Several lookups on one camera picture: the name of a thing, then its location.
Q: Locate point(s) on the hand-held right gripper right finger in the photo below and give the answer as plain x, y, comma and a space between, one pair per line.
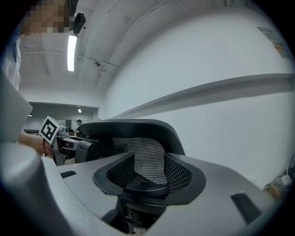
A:
219, 184

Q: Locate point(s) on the white router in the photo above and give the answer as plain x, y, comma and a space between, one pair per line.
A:
285, 179

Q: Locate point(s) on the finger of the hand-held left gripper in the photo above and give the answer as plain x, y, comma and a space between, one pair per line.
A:
69, 143

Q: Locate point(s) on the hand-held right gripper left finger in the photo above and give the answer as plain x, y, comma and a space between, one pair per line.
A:
80, 191

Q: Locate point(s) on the black head-worn camera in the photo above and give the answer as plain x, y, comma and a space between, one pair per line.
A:
78, 21

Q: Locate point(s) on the paper wall poster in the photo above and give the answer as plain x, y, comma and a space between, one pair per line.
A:
276, 43

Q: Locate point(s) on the person's pale clothing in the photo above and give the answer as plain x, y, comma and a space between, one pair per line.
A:
18, 184

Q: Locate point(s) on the person's left forearm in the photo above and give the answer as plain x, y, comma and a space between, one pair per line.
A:
32, 143

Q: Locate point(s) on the small ceiling light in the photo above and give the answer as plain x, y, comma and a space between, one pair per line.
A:
79, 110

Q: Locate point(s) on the person's head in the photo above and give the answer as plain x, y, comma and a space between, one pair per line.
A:
46, 16

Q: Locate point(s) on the ceiling light tube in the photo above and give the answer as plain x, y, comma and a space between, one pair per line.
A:
72, 53

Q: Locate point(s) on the black office chair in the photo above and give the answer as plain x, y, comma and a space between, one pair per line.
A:
138, 129

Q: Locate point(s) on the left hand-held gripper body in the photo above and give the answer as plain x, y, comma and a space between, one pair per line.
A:
49, 129

